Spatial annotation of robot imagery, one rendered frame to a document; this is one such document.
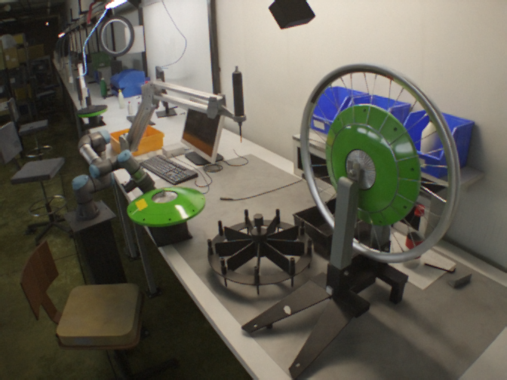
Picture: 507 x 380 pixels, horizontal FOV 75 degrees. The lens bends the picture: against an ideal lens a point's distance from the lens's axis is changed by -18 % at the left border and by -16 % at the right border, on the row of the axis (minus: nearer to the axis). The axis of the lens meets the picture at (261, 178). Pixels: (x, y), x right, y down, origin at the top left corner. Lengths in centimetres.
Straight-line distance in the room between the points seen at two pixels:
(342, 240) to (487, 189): 66
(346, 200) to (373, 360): 43
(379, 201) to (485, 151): 59
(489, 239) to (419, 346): 57
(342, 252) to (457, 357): 44
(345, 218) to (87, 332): 116
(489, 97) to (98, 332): 171
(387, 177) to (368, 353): 47
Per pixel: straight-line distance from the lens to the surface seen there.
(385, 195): 95
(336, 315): 106
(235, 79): 143
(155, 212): 143
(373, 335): 113
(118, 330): 165
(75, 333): 171
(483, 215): 150
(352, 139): 97
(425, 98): 84
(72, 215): 212
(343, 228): 98
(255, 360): 105
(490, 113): 139
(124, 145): 204
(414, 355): 110
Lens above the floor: 173
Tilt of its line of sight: 24 degrees down
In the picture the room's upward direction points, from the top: 3 degrees counter-clockwise
